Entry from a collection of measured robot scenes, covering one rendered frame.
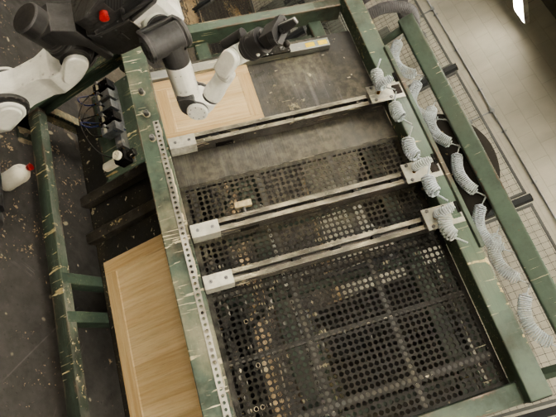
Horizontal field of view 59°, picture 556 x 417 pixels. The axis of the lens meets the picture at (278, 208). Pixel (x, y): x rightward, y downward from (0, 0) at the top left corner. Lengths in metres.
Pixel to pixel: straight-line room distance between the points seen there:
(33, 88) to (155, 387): 1.38
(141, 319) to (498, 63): 6.61
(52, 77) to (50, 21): 0.22
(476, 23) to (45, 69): 7.23
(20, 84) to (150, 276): 1.04
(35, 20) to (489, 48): 7.06
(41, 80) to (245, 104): 0.96
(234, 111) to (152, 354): 1.23
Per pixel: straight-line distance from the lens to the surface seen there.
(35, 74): 2.10
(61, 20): 1.93
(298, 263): 2.11
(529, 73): 7.87
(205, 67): 2.64
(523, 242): 2.80
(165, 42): 1.69
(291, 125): 2.44
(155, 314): 2.47
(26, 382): 2.56
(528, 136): 7.36
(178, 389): 2.39
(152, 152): 2.38
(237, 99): 2.54
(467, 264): 2.28
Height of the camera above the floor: 1.95
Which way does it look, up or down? 18 degrees down
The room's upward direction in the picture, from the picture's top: 64 degrees clockwise
